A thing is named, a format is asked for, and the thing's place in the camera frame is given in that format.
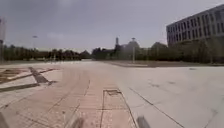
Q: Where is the brown soil planting bed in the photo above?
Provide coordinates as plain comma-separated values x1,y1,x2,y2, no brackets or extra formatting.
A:
0,67,58,85

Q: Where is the lamp pole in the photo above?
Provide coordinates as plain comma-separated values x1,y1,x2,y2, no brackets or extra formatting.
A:
130,37,137,64
31,35,39,51

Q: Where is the pale stone slab plaza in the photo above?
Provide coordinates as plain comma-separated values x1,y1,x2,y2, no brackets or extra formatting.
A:
0,59,224,128

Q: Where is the raised grass strip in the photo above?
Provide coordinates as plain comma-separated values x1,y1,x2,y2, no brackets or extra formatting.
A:
103,60,224,69

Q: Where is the grey building with window rows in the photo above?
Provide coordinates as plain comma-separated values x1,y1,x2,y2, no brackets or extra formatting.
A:
165,3,224,48

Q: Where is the rectangular manhole cover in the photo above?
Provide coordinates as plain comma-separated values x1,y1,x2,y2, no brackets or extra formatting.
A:
102,88,123,97

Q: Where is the row of dark trees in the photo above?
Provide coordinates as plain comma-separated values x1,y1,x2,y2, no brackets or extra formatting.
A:
91,39,224,65
0,44,92,62

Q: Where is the domed building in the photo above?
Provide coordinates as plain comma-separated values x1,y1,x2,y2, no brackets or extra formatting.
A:
114,36,142,54

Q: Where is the robot's own part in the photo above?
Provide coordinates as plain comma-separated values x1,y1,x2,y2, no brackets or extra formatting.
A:
136,115,152,128
67,114,85,128

